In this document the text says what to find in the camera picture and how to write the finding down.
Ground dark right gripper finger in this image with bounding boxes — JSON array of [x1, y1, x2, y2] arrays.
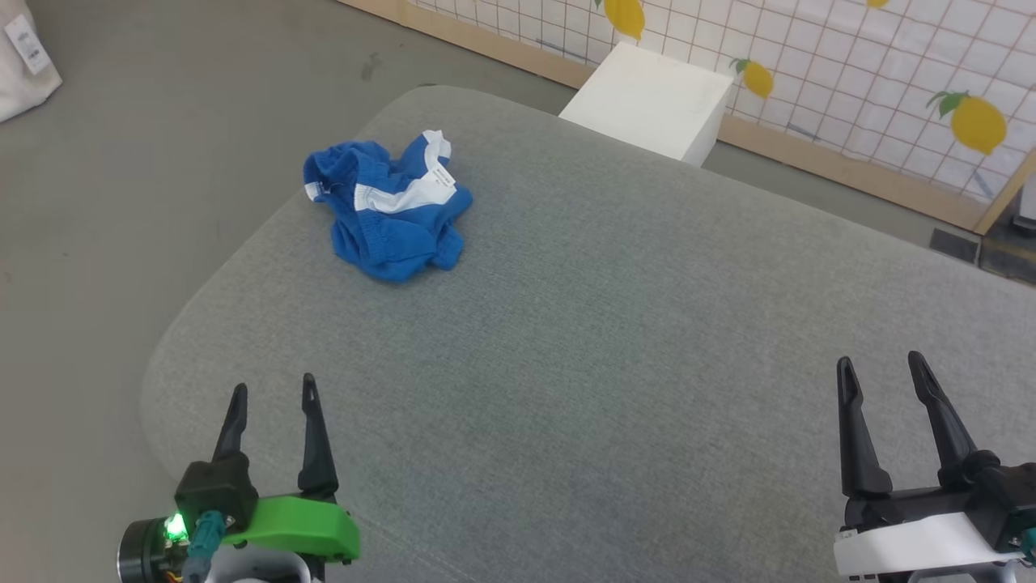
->
[[836, 356, 893, 499], [906, 351, 980, 487]]

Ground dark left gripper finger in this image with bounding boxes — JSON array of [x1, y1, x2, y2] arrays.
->
[[213, 384, 248, 462], [298, 373, 339, 497]]

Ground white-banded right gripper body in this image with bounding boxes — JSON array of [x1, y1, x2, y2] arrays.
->
[[834, 486, 1013, 583]]

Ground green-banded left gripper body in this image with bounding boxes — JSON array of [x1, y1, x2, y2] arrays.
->
[[117, 496, 362, 583]]

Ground blue and white shorts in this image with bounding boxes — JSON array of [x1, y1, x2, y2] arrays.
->
[[303, 130, 474, 284]]

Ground small black floor tape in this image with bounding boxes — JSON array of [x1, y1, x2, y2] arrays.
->
[[928, 228, 981, 264]]

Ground grey fabric sofa cushion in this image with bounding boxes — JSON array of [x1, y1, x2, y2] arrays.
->
[[139, 85, 1036, 583]]

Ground lemon print grid panel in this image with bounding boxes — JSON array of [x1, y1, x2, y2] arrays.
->
[[405, 0, 1036, 205]]

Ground white fabric bag with tag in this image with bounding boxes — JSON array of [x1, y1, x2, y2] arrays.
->
[[0, 0, 64, 124]]

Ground white rectangular box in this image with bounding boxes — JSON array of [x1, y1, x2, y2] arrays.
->
[[558, 42, 735, 168]]

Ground left camera cable teal plug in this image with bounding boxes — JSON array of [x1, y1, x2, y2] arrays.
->
[[182, 510, 228, 583]]

